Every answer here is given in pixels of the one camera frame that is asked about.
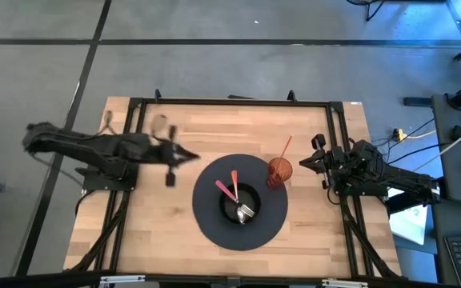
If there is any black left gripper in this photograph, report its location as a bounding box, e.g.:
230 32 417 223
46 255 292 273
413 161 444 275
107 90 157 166
134 124 200 188

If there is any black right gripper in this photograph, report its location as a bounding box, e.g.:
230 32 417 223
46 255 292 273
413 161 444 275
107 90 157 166
299 134 346 191

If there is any fork with pink handle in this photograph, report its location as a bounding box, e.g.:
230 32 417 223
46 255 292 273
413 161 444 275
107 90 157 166
214 179 255 219

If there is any spoon with orange handle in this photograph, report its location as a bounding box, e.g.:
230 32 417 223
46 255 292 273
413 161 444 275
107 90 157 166
230 170 247 225

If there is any black bowl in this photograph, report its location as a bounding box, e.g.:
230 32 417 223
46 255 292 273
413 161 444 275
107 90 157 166
218 182 262 226

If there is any black desk support beam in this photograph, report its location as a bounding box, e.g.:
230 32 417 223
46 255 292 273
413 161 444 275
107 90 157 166
386 191 447 215

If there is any round dark woven placemat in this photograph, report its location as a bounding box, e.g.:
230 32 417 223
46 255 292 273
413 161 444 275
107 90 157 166
192 154 289 252

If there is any white sheet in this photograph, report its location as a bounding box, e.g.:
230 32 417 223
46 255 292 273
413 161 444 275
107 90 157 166
388 186 431 246

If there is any grey desk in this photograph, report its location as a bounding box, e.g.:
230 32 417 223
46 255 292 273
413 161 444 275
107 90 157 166
430 94 461 207

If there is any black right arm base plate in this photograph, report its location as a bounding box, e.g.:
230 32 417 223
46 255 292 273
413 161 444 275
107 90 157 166
328 182 390 198

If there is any yellow power cable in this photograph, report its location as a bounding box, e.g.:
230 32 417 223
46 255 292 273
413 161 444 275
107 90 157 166
392 127 436 142

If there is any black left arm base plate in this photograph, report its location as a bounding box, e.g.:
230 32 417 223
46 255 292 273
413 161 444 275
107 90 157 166
81 163 140 192

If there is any black aluminium table frame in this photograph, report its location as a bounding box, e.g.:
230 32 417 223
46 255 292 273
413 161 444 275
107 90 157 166
66 88 403 281

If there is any black power cable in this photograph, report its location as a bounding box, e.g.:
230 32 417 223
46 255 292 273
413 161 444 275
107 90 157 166
374 135 461 167

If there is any silver frame bracket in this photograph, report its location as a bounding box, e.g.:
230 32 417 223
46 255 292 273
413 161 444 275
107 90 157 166
99 274 146 286
321 278 370 288

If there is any white cable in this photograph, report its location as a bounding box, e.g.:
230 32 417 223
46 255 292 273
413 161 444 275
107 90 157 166
426 119 461 169

